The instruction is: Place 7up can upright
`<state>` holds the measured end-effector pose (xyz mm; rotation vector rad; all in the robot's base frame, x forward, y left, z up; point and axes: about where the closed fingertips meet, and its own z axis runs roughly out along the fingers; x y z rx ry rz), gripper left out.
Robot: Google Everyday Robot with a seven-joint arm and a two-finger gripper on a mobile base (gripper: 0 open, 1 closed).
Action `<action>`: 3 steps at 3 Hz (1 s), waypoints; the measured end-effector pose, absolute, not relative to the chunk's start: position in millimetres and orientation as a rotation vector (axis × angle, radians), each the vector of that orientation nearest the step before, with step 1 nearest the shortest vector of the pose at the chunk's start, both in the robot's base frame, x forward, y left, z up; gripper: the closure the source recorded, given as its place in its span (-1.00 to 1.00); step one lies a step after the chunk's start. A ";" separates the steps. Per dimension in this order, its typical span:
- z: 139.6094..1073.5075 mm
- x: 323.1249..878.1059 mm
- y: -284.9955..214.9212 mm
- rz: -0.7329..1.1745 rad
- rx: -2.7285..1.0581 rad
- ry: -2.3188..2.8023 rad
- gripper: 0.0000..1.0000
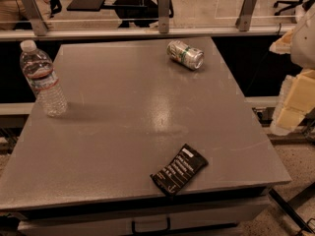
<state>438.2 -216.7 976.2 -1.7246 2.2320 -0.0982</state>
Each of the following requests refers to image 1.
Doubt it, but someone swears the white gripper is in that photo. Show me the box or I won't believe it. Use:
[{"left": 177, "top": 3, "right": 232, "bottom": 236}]
[{"left": 269, "top": 5, "right": 315, "bottom": 136}]

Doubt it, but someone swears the silver green 7up can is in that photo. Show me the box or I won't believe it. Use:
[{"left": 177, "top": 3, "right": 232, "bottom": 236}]
[{"left": 166, "top": 40, "right": 204, "bottom": 71}]

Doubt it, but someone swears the black snack bar packet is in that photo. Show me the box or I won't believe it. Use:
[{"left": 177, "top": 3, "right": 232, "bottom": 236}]
[{"left": 151, "top": 144, "right": 209, "bottom": 197}]

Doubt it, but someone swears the dark table in background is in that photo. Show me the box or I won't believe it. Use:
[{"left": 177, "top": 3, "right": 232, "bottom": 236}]
[{"left": 67, "top": 0, "right": 174, "bottom": 28}]

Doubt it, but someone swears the clear plastic water bottle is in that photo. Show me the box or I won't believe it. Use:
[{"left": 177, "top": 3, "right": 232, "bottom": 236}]
[{"left": 20, "top": 40, "right": 68, "bottom": 117}]

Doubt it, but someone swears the person in beige trousers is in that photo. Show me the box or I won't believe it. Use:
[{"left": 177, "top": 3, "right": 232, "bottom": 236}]
[{"left": 0, "top": 0, "right": 62, "bottom": 30}]

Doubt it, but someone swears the grey right bracket post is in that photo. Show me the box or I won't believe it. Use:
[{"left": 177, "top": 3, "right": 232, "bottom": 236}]
[{"left": 235, "top": 0, "right": 257, "bottom": 31}]

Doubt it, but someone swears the grey bracket post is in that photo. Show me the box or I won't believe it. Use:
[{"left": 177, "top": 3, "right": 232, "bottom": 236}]
[
  {"left": 158, "top": 0, "right": 169, "bottom": 33},
  {"left": 235, "top": 0, "right": 257, "bottom": 31},
  {"left": 21, "top": 0, "right": 48, "bottom": 36}
]

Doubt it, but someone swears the grey middle bracket post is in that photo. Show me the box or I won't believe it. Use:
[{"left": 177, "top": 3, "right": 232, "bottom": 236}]
[{"left": 158, "top": 0, "right": 169, "bottom": 33}]

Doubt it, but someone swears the black drawer handle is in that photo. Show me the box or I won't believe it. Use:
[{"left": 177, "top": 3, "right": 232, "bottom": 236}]
[{"left": 131, "top": 217, "right": 171, "bottom": 236}]

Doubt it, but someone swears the grey left bracket post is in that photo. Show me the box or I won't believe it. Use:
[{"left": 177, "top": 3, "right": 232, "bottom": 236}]
[{"left": 21, "top": 0, "right": 48, "bottom": 36}]

